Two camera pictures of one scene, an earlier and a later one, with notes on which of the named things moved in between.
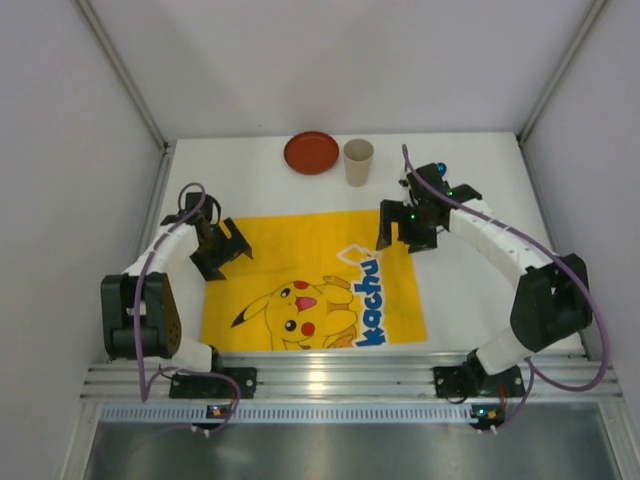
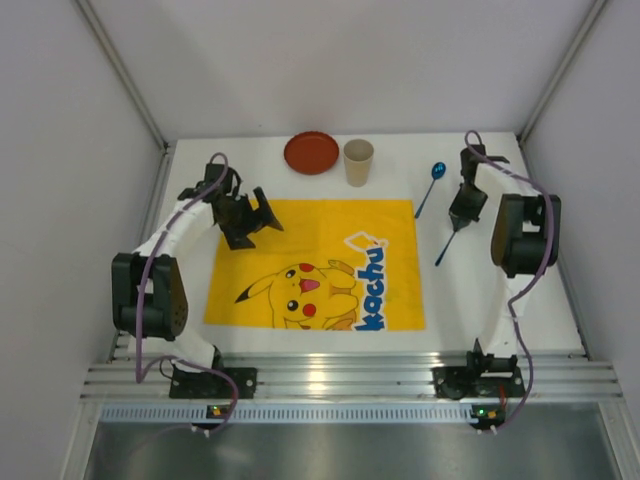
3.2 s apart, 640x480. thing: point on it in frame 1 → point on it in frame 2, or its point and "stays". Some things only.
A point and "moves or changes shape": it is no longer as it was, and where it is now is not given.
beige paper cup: [358, 153] stays
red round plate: [311, 152] stays
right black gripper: [407, 229] → [463, 215]
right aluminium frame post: [557, 77] stays
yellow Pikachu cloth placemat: [316, 281] moves or changes shape
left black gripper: [220, 250] → [245, 220]
